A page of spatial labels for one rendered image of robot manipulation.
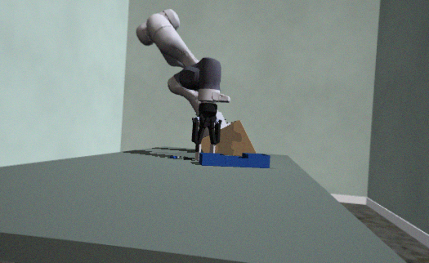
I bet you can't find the blue rack of three bins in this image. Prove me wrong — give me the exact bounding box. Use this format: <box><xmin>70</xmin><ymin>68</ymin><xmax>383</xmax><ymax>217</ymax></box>
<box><xmin>199</xmin><ymin>153</ymin><xmax>270</xmax><ymax>168</ymax></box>

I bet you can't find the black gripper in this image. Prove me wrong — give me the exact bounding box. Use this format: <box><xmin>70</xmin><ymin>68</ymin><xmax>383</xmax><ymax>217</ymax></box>
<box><xmin>191</xmin><ymin>103</ymin><xmax>222</xmax><ymax>161</ymax></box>

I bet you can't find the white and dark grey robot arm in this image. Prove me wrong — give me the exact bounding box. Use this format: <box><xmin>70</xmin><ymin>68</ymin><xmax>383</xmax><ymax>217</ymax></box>
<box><xmin>136</xmin><ymin>9</ymin><xmax>230</xmax><ymax>117</ymax></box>

